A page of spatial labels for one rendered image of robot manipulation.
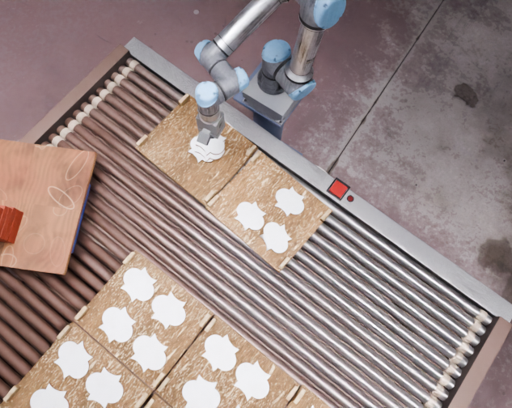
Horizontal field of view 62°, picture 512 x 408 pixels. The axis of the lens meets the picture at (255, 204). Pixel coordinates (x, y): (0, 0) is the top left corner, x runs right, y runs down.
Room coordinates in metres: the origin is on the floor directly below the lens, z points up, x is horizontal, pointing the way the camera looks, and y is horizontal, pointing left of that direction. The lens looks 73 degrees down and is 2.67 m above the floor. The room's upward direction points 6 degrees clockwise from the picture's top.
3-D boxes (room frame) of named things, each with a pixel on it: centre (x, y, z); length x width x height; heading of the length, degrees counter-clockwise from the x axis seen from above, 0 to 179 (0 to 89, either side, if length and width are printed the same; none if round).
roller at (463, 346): (0.53, -0.08, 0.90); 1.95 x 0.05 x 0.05; 58
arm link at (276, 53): (1.11, -0.03, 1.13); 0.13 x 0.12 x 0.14; 42
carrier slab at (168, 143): (0.76, 0.28, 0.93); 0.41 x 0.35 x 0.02; 56
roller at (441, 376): (0.41, 0.00, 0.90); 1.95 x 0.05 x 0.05; 58
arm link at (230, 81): (0.82, 0.13, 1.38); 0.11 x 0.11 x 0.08; 42
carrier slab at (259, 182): (0.51, -0.06, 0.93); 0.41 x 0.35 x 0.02; 54
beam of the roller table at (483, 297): (0.72, -0.20, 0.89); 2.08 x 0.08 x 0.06; 58
